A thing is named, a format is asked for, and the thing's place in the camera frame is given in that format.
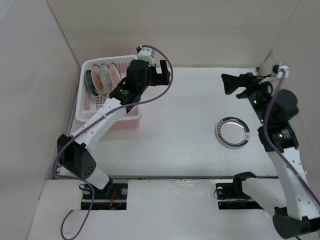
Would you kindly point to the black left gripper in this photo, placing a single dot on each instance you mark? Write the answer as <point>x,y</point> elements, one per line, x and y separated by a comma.
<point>159,79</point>

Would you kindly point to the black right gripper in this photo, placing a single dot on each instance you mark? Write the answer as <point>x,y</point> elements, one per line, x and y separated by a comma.
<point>230,82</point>

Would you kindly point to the green red rimmed plate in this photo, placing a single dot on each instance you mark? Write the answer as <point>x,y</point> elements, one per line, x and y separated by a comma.
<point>232,132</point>

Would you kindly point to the orange sunburst plate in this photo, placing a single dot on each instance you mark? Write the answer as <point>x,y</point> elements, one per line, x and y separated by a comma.
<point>115,75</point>
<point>97,81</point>

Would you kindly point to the white plate grey rim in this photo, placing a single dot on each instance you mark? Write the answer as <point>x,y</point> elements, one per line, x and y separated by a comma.
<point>107,81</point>

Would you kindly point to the blue floral plate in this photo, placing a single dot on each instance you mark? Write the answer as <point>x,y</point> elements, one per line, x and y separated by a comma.
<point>89,83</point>

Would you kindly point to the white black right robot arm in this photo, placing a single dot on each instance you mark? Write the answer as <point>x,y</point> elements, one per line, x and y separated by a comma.
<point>298,213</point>

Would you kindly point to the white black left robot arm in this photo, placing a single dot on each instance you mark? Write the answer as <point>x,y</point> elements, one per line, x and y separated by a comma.
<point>75,151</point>

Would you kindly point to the white pink dish rack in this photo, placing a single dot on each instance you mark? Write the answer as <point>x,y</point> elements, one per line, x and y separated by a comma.
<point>88,104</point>

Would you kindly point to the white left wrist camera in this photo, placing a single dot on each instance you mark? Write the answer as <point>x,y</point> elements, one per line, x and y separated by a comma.
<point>146,54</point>

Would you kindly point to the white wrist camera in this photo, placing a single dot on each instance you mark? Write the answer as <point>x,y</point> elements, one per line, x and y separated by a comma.
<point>146,54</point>
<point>279,70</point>

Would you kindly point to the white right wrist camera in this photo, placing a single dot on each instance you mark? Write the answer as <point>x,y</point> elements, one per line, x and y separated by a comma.
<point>279,70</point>

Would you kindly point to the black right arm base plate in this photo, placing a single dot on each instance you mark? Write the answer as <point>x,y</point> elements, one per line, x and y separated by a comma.
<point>229,198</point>

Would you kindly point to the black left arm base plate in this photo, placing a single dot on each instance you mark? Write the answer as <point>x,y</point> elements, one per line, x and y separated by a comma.
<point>115,200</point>

